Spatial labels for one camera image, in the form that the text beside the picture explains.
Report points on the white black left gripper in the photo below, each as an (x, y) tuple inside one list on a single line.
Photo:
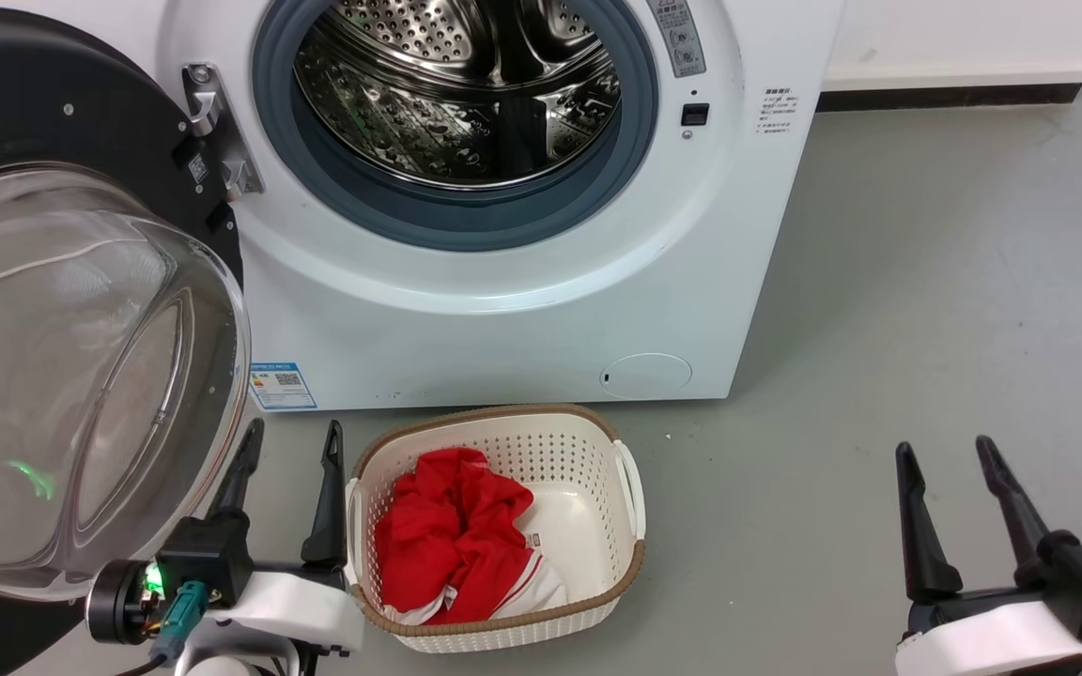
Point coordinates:
[(297, 601)]

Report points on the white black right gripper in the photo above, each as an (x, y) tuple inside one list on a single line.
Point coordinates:
[(992, 638)]

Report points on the black round glass washer door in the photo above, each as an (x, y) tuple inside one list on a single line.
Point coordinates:
[(34, 94)]

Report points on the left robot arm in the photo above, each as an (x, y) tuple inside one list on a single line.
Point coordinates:
[(240, 667)]

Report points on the white front-load washing machine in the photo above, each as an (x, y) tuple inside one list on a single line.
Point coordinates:
[(503, 329)]

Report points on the silver metal door hinge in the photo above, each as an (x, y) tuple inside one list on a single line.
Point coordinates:
[(222, 131)]

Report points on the blue energy label sticker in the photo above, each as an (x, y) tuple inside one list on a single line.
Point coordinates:
[(283, 387)]

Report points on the red and white garment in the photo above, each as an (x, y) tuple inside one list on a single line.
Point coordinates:
[(447, 545)]

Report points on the white perforated laundry basket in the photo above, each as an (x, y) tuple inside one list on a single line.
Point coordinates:
[(588, 516)]

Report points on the round white filter cover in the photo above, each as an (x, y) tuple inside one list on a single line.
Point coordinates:
[(646, 376)]

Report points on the black skirting strip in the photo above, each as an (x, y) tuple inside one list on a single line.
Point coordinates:
[(945, 98)]

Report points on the small printed text sticker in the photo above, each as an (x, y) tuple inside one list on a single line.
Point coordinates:
[(776, 111)]

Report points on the grey warning label sticker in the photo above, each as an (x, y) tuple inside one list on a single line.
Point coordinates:
[(680, 38)]

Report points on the black left wrist camera module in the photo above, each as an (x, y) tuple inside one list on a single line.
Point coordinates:
[(118, 601)]

